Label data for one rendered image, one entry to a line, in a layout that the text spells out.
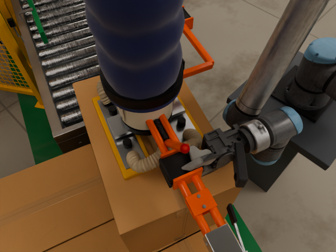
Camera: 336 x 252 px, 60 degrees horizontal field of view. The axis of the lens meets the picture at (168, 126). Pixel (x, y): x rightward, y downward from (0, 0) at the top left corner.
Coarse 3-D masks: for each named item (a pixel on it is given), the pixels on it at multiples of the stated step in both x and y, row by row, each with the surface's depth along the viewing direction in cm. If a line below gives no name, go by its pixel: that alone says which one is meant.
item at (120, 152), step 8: (96, 96) 104; (96, 104) 102; (112, 104) 102; (104, 112) 100; (112, 112) 97; (104, 120) 98; (104, 128) 97; (112, 136) 94; (128, 136) 94; (136, 136) 95; (112, 144) 93; (120, 144) 93; (128, 144) 90; (136, 144) 93; (120, 152) 91; (144, 152) 92; (120, 160) 90; (120, 168) 89; (128, 168) 89; (128, 176) 87
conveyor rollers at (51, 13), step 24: (24, 0) 210; (48, 0) 209; (72, 0) 208; (48, 24) 194; (72, 24) 193; (48, 48) 180; (72, 48) 184; (48, 72) 169; (96, 72) 172; (72, 120) 153
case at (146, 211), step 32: (192, 96) 106; (96, 128) 99; (96, 160) 92; (128, 192) 86; (160, 192) 86; (192, 192) 86; (224, 192) 88; (128, 224) 81; (160, 224) 88; (192, 224) 106
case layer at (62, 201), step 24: (48, 168) 135; (72, 168) 135; (96, 168) 135; (0, 192) 129; (24, 192) 129; (48, 192) 129; (72, 192) 129; (96, 192) 129; (0, 216) 123; (24, 216) 123; (48, 216) 123; (72, 216) 123; (96, 216) 123; (0, 240) 118; (24, 240) 118; (48, 240) 118; (72, 240) 118; (96, 240) 118; (120, 240) 118; (192, 240) 118
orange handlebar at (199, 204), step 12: (192, 36) 104; (204, 60) 99; (192, 72) 95; (156, 132) 82; (168, 132) 82; (192, 180) 75; (204, 192) 72; (192, 204) 70; (204, 204) 70; (216, 204) 70; (192, 216) 71; (216, 216) 69; (204, 228) 67
